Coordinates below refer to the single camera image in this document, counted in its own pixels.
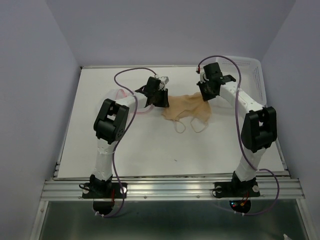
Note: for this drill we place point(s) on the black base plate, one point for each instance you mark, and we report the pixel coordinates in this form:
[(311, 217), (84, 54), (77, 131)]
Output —
[(112, 191), (235, 190)]

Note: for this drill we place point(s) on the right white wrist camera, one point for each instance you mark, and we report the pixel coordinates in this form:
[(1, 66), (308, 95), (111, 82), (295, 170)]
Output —
[(202, 75)]

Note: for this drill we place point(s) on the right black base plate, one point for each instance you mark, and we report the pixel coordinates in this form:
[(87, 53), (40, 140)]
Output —
[(235, 190)]

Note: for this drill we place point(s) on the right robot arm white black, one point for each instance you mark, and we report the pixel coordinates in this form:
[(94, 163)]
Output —
[(256, 127)]

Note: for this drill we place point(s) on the aluminium mounting rail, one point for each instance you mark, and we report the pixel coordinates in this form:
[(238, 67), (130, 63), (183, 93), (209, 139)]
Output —
[(174, 189)]

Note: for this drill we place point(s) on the white plastic basket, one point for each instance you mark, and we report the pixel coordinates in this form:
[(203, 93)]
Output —
[(252, 79)]

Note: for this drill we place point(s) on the white mesh laundry bag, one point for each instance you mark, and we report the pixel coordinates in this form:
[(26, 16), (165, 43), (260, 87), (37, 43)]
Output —
[(125, 98)]

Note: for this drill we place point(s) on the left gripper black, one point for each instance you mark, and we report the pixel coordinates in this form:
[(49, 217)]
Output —
[(164, 102)]

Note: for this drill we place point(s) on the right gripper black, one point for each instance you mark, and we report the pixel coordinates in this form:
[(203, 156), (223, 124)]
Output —
[(205, 96)]

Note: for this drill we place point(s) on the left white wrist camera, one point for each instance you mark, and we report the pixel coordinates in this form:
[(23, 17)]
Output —
[(164, 80)]

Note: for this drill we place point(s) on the beige bra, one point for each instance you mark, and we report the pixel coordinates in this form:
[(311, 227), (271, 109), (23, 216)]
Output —
[(187, 106)]

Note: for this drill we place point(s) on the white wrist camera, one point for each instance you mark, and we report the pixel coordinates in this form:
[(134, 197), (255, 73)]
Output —
[(164, 80), (202, 75)]

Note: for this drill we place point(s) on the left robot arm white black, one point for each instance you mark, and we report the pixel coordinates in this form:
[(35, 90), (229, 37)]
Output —
[(110, 126)]

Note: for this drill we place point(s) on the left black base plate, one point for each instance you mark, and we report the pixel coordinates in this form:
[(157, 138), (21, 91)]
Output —
[(112, 191)]

